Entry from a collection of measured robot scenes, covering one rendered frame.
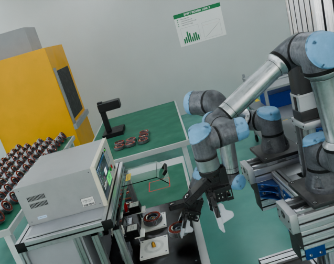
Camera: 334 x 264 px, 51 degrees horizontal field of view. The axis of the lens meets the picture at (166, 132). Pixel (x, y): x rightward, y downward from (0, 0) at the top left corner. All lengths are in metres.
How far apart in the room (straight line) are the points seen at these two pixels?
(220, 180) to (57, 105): 4.33
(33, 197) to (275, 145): 1.23
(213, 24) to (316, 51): 5.85
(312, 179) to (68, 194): 1.07
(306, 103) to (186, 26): 5.39
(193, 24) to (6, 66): 3.42
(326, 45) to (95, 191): 1.13
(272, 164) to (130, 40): 5.28
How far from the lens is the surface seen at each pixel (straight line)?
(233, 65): 7.12
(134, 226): 1.85
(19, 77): 5.41
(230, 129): 1.12
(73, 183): 1.68
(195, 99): 1.65
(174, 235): 1.82
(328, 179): 1.53
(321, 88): 1.27
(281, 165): 1.99
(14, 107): 5.52
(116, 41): 6.92
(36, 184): 1.72
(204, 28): 6.96
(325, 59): 1.21
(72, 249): 1.70
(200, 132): 1.08
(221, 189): 1.17
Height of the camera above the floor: 1.84
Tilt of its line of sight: 17 degrees down
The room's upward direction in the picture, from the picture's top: 16 degrees counter-clockwise
